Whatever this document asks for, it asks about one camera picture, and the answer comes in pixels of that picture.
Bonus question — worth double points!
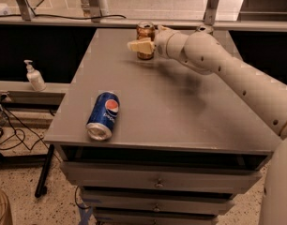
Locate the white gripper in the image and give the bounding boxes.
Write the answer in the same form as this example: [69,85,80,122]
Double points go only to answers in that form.
[128,24,189,60]

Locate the orange soda can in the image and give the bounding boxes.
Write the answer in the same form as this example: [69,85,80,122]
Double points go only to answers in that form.
[136,22,155,60]

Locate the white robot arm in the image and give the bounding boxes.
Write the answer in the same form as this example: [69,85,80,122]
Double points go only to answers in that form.
[128,25,287,225]

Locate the white green soda can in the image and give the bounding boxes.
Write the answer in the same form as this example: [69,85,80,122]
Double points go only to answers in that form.
[197,24,214,34]

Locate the blue pepsi can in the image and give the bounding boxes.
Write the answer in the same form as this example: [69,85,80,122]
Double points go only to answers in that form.
[86,92,120,141]

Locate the grey drawer cabinet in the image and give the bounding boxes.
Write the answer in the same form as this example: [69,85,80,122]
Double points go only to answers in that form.
[44,27,283,225]

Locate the white pump dispenser bottle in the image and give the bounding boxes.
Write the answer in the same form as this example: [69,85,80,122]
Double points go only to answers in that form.
[24,60,46,91]

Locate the top grey drawer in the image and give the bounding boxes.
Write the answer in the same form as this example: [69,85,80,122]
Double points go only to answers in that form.
[60,162,262,194]

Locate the grey drawer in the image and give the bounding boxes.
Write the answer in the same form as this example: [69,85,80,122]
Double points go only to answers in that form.
[94,210,218,225]
[82,190,234,216]
[60,162,262,194]

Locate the middle grey drawer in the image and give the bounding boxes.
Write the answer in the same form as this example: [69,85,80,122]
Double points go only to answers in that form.
[82,190,234,216]

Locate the bottom grey drawer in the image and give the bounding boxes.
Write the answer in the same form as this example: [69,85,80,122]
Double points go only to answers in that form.
[94,210,218,225]

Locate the black table leg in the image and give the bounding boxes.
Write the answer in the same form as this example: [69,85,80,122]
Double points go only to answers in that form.
[35,144,54,198]

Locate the tan trouser knee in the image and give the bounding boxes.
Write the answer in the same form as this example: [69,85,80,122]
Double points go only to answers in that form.
[0,189,13,225]

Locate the black cable on ledge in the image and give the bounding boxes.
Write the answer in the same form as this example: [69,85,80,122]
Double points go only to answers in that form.
[0,7,128,21]

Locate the grey metal frame rail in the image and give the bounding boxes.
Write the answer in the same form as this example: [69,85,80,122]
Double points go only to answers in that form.
[0,0,287,32]

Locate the black floor cables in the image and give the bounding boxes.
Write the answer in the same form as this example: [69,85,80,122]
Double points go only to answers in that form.
[0,92,57,152]

